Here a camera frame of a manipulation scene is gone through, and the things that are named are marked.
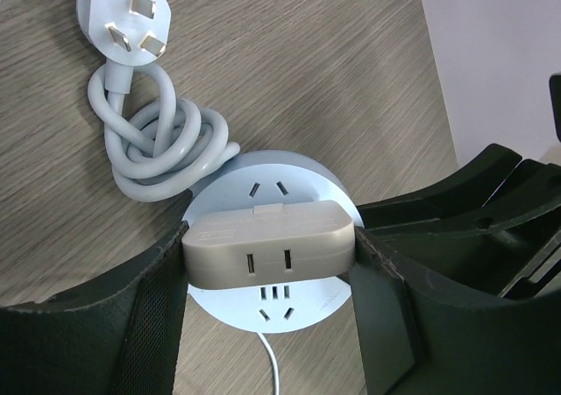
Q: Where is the light blue cord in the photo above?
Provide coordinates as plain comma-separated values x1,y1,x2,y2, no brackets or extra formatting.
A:
75,0,240,204

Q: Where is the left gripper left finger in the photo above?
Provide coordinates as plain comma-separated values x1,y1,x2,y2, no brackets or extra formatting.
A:
1,195,191,394

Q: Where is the round blue socket base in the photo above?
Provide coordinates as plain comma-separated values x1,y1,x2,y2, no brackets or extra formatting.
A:
184,150,362,334

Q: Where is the small white plug adapter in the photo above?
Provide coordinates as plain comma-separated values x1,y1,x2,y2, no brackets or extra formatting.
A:
181,201,355,290

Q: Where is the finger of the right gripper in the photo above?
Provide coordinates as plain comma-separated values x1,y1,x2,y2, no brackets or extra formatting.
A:
358,144,522,229
366,159,560,299

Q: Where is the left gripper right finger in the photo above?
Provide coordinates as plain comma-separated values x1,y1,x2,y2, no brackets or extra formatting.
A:
350,229,560,394

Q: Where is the thin white usb cable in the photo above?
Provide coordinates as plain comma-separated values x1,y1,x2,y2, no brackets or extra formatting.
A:
255,330,284,395

